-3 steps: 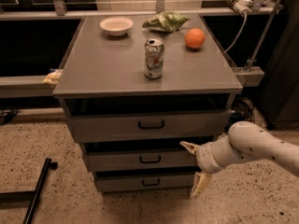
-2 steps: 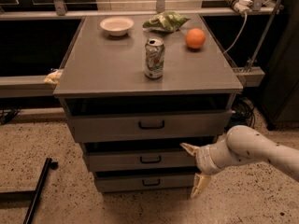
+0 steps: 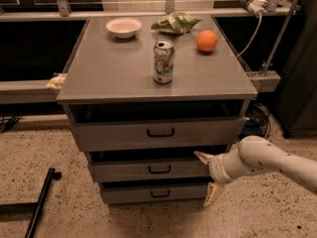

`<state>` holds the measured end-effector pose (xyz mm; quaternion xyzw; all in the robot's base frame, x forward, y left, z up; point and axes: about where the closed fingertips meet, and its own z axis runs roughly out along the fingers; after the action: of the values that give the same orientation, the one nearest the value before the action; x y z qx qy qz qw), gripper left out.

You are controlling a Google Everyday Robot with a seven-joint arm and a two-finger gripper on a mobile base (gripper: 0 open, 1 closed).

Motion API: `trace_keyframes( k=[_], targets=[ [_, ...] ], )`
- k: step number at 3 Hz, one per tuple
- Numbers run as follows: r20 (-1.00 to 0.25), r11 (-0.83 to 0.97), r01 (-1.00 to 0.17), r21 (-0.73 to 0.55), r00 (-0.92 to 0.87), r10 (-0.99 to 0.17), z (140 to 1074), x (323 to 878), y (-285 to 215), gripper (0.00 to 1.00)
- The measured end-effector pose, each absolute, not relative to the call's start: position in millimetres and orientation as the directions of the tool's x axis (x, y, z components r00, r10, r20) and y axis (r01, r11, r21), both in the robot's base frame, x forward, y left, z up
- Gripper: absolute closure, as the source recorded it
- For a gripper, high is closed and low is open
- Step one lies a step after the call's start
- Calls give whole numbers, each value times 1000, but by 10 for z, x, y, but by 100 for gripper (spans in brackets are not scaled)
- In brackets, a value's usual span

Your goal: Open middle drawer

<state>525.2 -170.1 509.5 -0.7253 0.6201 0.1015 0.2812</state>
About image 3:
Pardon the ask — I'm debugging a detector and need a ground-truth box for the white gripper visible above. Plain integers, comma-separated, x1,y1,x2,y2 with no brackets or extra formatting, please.
194,150,251,206

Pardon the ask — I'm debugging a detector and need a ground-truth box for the grey drawer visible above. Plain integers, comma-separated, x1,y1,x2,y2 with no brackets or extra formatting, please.
88,156,210,182
71,117,246,152
101,182,208,205

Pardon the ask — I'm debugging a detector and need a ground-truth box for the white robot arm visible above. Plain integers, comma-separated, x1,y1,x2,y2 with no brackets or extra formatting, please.
194,136,317,206

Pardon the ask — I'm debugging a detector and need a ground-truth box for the grey drawer cabinet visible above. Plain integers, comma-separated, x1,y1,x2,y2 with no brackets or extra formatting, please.
57,15,257,191

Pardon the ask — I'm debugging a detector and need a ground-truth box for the green white soda can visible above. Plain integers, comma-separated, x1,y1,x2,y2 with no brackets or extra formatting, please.
153,40,174,84

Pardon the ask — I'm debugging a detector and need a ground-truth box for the orange fruit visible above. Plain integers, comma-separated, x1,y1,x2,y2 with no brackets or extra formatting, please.
196,30,218,53

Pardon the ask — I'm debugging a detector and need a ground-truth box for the green chip bag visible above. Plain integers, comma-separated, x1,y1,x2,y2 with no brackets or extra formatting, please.
151,12,200,35

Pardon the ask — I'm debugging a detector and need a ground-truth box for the black metal bar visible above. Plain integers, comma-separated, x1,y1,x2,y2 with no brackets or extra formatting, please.
25,168,61,238

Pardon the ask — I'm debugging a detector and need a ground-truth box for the white bowl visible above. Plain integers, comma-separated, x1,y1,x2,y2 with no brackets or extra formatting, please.
106,18,142,39

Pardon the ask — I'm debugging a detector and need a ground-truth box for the white power strip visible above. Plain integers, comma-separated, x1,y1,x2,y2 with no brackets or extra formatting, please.
238,0,264,18

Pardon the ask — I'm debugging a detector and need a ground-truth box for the yellow crumpled wrapper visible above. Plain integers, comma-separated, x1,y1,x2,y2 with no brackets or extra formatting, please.
47,73,66,90

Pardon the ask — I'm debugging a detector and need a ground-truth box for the black cable bundle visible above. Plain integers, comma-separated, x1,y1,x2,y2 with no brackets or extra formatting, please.
239,102,271,141

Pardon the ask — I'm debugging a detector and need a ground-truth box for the white power cable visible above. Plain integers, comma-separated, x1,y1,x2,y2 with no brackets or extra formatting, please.
236,12,264,59

